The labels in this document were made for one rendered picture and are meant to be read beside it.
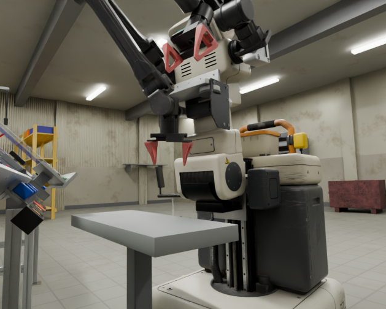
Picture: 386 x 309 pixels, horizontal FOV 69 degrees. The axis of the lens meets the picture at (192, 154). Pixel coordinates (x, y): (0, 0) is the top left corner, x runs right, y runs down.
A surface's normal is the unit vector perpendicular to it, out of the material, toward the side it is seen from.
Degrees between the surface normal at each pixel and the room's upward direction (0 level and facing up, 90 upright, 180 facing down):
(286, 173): 90
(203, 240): 90
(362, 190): 90
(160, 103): 101
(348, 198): 90
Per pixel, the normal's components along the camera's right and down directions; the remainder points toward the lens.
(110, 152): 0.61, -0.10
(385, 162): -0.79, -0.04
